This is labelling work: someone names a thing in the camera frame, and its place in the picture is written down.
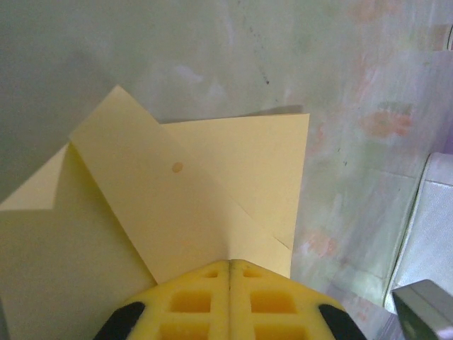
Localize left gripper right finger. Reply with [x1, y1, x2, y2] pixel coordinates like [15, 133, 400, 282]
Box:
[229, 259, 362, 340]

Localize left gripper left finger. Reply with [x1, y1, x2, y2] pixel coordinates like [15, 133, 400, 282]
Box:
[93, 259, 231, 340]

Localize yellow paper sheet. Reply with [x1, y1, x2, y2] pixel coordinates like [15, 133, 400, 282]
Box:
[0, 84, 311, 340]

